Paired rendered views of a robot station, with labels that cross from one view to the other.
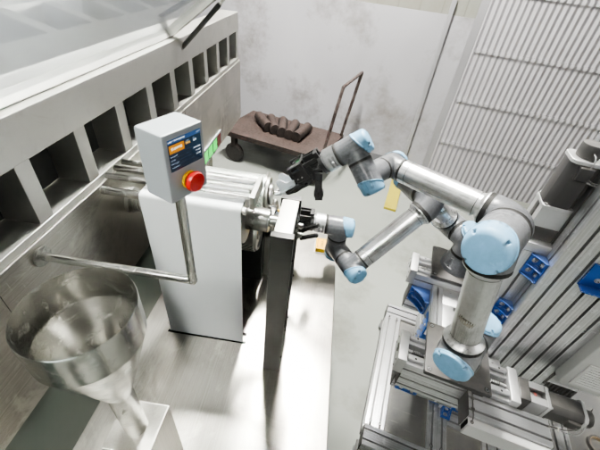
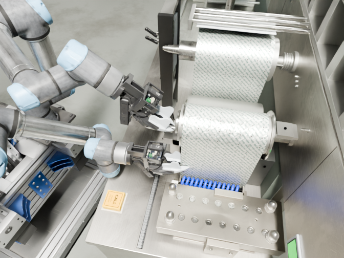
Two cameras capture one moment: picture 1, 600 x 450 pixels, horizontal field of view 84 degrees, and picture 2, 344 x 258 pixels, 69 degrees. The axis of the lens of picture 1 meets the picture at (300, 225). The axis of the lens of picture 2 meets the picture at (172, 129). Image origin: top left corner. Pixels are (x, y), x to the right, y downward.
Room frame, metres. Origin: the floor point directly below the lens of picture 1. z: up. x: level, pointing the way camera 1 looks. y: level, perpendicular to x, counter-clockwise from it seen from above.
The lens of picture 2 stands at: (1.44, 0.16, 1.85)
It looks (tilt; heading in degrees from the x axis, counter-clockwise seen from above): 52 degrees down; 188
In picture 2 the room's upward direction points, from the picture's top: straight up
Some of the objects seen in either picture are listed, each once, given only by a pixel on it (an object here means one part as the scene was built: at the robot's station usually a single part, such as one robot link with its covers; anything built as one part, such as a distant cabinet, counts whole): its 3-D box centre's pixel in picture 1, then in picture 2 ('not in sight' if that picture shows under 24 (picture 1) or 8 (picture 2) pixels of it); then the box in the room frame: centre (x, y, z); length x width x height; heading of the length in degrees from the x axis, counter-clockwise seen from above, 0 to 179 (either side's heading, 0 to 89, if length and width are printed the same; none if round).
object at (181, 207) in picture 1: (186, 239); not in sight; (0.40, 0.18, 1.51); 0.02 x 0.02 x 0.20
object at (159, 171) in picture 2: not in sight; (162, 168); (1.03, 0.07, 1.09); 0.09 x 0.05 x 0.02; 87
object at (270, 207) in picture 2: not in sight; (272, 205); (1.09, 0.44, 1.05); 0.04 x 0.04 x 0.04
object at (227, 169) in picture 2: not in sight; (215, 168); (1.02, 0.25, 1.11); 0.23 x 0.01 x 0.18; 88
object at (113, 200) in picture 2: (323, 245); (114, 200); (1.10, -0.11, 0.91); 0.07 x 0.07 x 0.02; 88
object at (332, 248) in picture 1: (337, 248); (107, 160); (0.99, -0.16, 1.01); 0.11 x 0.08 x 0.11; 28
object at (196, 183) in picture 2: not in sight; (211, 185); (1.04, 0.24, 1.03); 0.21 x 0.04 x 0.03; 88
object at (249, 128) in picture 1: (288, 117); not in sight; (3.50, 0.26, 0.53); 1.30 x 0.76 x 1.06; 74
